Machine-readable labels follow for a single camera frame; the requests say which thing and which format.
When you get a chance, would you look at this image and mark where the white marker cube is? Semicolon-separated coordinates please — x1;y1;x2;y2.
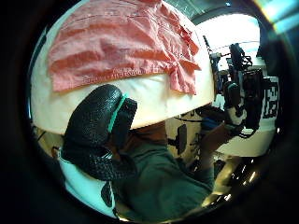
262;76;280;120

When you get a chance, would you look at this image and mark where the pink cloth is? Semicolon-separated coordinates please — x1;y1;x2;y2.
47;0;202;96

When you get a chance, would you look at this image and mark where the the person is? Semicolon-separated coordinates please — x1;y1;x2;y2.
108;120;219;222

